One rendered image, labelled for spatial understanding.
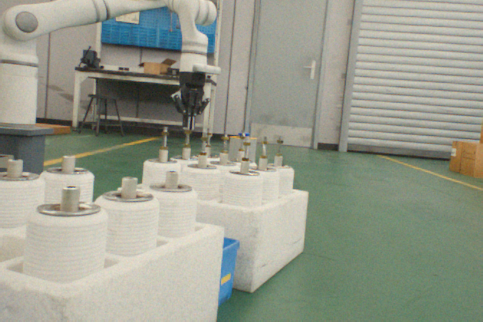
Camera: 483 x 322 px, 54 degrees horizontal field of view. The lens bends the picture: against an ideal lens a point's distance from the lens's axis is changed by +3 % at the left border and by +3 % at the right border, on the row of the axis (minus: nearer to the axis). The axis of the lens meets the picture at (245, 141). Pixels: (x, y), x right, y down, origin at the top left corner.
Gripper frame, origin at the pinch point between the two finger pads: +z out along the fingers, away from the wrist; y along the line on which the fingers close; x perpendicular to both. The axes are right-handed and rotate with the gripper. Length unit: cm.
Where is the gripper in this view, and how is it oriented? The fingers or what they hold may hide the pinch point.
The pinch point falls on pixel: (188, 123)
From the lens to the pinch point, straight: 132.2
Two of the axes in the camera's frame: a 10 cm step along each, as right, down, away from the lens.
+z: -0.9, 9.9, 0.7
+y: -7.0, -0.2, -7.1
